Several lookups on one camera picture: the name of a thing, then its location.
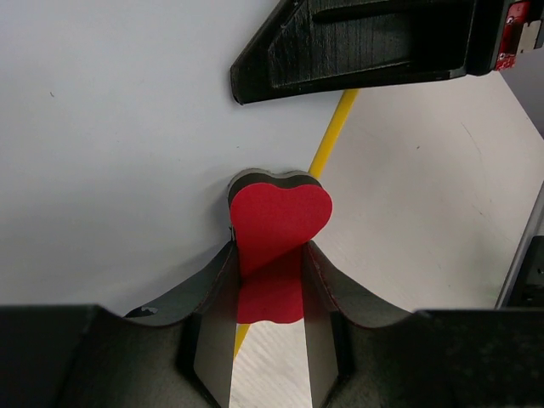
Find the red bone-shaped eraser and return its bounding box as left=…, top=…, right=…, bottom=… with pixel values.
left=228, top=168, right=333, bottom=324

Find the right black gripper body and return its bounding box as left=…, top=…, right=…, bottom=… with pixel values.
left=493, top=0, right=543, bottom=71

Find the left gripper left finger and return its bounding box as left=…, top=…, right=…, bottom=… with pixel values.
left=1, top=242, right=239, bottom=407

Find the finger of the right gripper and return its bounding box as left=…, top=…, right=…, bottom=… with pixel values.
left=230, top=1, right=502, bottom=105

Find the yellow-framed whiteboard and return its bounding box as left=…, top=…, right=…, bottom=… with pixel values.
left=0, top=0, right=360, bottom=345

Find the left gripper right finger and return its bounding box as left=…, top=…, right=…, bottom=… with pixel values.
left=302, top=242, right=543, bottom=407

